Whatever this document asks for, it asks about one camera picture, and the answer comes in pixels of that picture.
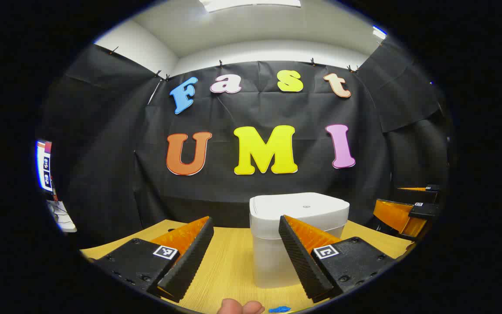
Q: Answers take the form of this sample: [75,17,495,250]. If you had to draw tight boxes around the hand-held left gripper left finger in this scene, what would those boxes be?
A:
[90,216,215,304]

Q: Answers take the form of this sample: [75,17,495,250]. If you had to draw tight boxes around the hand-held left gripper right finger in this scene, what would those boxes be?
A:
[278,215,396,304]

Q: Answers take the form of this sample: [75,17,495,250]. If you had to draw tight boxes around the white desktop garbage bin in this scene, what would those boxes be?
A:
[249,192,350,289]

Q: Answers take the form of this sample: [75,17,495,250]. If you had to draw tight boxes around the wooden desktop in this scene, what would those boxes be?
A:
[80,219,415,314]

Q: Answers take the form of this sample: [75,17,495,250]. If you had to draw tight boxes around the white side desk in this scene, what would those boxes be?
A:
[46,200,77,233]

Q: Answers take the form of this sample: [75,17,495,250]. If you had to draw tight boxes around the black backdrop cloth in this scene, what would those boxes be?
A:
[37,37,450,249]

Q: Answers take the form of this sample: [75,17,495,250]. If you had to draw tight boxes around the computer monitor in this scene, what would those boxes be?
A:
[36,140,54,192]

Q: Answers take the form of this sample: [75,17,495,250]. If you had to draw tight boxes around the large ceiling light panel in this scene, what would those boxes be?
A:
[199,0,302,13]

